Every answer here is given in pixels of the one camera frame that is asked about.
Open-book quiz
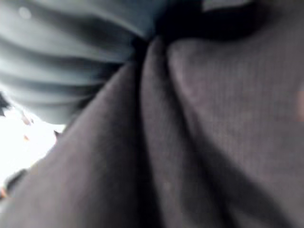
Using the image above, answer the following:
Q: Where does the green cloth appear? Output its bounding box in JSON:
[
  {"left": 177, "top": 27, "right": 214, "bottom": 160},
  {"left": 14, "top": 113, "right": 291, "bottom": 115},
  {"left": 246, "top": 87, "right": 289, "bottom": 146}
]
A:
[{"left": 0, "top": 0, "right": 171, "bottom": 125}]

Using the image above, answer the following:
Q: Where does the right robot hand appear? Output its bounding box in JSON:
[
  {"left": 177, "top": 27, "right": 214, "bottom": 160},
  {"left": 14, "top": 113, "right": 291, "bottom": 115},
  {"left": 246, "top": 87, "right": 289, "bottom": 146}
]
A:
[{"left": 155, "top": 0, "right": 266, "bottom": 47}]

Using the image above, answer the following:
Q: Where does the black cloth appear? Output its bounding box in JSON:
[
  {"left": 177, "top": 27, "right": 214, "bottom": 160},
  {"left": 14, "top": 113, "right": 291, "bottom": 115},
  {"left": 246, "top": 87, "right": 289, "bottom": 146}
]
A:
[{"left": 0, "top": 38, "right": 304, "bottom": 228}]

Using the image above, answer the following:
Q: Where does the white duvet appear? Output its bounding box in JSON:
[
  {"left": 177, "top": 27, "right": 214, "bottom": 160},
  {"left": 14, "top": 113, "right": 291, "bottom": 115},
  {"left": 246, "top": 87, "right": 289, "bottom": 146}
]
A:
[{"left": 0, "top": 91, "right": 67, "bottom": 198}]

